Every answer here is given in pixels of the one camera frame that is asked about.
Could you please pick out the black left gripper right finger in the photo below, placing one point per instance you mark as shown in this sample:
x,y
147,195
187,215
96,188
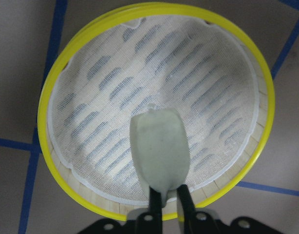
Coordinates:
x,y
185,205

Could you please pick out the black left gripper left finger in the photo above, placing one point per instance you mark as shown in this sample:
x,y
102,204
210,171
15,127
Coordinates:
x,y
155,203

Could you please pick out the white steamed bun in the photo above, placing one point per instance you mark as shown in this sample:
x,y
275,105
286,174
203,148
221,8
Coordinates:
x,y
160,151

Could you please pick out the yellow-rimmed bamboo steamer near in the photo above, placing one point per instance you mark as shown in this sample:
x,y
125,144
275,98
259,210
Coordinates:
x,y
151,56

